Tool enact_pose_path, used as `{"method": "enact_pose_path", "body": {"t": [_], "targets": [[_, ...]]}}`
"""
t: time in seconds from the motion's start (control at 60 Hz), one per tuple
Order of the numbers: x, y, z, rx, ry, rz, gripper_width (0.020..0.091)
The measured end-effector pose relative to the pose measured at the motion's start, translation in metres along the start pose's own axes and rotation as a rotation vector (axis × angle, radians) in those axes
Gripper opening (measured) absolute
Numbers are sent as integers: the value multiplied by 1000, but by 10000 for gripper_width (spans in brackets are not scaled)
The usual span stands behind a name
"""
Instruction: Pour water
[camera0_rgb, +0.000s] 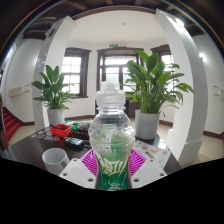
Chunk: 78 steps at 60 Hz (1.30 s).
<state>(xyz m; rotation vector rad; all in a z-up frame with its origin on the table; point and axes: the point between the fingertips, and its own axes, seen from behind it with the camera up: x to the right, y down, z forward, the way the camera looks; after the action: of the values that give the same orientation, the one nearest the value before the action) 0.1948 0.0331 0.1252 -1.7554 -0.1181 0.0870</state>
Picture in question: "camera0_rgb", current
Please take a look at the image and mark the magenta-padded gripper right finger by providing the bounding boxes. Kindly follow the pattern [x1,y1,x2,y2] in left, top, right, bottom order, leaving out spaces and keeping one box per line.
[128,148,168,190]

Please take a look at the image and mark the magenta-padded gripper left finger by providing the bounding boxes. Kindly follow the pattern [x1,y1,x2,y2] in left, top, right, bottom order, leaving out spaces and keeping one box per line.
[58,148,100,191]

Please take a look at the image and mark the clear green-labelled drink bottle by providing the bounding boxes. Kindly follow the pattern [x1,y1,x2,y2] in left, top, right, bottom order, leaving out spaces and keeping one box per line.
[87,80,137,192]

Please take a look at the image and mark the white printed leaflet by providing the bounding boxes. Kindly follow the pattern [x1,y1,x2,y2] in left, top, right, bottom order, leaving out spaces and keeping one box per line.
[132,139,172,168]

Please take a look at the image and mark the white cup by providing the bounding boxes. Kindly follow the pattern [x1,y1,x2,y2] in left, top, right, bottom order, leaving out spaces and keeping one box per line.
[41,147,71,176]

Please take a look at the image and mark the black flat device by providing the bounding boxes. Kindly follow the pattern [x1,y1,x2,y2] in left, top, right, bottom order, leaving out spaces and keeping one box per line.
[63,136,85,148]

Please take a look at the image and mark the red plastic box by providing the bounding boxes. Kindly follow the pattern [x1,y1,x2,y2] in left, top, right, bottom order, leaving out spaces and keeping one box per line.
[49,123,74,139]

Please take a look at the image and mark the green packet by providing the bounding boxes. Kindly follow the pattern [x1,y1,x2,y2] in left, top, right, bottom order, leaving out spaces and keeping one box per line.
[62,120,80,132]

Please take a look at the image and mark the large potted leafy plant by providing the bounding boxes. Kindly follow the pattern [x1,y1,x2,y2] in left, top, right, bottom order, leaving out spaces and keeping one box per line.
[123,49,195,141]

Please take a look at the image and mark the small potted leafy plant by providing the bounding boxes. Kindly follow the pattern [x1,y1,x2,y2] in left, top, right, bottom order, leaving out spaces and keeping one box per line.
[30,64,78,126]

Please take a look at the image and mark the red carpeted stairs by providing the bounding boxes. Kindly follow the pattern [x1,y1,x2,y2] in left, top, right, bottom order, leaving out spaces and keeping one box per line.
[1,106,22,142]

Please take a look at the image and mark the dark-framed narrow window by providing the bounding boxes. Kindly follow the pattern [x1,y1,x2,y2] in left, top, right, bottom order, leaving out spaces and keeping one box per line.
[60,47,92,99]

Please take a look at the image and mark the dark-framed wide window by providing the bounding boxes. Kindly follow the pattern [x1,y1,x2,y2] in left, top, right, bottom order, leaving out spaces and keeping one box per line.
[96,46,145,93]

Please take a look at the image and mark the dark-framed window behind pillar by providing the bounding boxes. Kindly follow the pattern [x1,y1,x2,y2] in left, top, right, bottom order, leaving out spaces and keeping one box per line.
[149,43,175,93]

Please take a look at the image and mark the white wall radiator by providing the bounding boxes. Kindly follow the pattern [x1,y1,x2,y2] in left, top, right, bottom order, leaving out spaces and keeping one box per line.
[7,84,33,98]

